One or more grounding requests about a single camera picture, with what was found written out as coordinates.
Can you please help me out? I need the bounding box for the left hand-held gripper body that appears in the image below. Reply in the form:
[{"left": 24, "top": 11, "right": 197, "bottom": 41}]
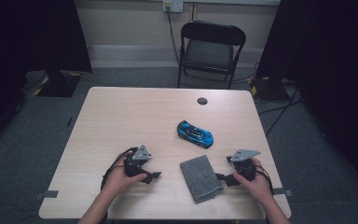
[{"left": 123, "top": 144, "right": 153, "bottom": 178}]

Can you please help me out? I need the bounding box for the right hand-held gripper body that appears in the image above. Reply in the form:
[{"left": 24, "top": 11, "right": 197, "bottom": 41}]
[{"left": 226, "top": 148, "right": 262, "bottom": 182}]

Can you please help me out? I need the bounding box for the grey cloth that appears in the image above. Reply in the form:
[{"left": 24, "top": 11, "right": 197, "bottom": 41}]
[{"left": 179, "top": 154, "right": 225, "bottom": 204}]

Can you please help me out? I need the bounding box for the blue toy car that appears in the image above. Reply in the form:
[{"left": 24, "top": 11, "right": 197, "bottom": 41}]
[{"left": 176, "top": 119, "right": 214, "bottom": 149}]

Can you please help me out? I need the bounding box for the person's right hand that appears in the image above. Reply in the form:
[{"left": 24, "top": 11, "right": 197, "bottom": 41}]
[{"left": 232, "top": 157, "right": 273, "bottom": 205}]

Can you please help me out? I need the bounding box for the person's left hand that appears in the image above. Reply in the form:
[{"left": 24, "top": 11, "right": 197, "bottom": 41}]
[{"left": 101, "top": 152, "right": 148, "bottom": 200}]

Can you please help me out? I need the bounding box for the grey tape strip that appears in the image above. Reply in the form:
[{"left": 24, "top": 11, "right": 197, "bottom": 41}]
[
  {"left": 34, "top": 189, "right": 60, "bottom": 201},
  {"left": 272, "top": 187, "right": 294, "bottom": 198}
]

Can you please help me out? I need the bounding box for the black stand base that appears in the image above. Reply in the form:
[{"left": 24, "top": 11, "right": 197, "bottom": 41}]
[
  {"left": 249, "top": 76, "right": 292, "bottom": 103},
  {"left": 32, "top": 68, "right": 84, "bottom": 98}
]

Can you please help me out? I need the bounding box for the black folding chair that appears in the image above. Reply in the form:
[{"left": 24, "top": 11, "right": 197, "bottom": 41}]
[{"left": 176, "top": 20, "right": 247, "bottom": 91}]

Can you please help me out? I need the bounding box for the black curtain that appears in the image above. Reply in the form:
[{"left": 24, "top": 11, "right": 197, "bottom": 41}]
[
  {"left": 255, "top": 0, "right": 358, "bottom": 197},
  {"left": 0, "top": 0, "right": 93, "bottom": 157}
]

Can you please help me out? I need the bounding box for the left hand-held gripper cable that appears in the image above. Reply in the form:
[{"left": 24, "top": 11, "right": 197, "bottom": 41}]
[{"left": 100, "top": 147, "right": 138, "bottom": 191}]

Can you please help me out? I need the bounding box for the hand-held gripper cable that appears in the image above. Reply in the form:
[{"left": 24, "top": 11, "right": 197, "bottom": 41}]
[
  {"left": 255, "top": 163, "right": 275, "bottom": 196},
  {"left": 100, "top": 147, "right": 138, "bottom": 191}
]

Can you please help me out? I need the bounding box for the right hand-held gripper cable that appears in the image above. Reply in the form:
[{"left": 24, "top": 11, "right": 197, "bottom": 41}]
[{"left": 255, "top": 163, "right": 275, "bottom": 196}]

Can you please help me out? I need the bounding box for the black floor cable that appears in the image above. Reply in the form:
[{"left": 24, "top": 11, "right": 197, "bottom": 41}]
[
  {"left": 264, "top": 83, "right": 301, "bottom": 138},
  {"left": 256, "top": 97, "right": 304, "bottom": 116}
]

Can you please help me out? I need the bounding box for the black socket cable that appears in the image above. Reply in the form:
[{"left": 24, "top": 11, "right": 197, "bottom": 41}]
[{"left": 166, "top": 7, "right": 182, "bottom": 64}]

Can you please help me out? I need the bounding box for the white wall socket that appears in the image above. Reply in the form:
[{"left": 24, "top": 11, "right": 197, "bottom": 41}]
[{"left": 162, "top": 0, "right": 185, "bottom": 13}]

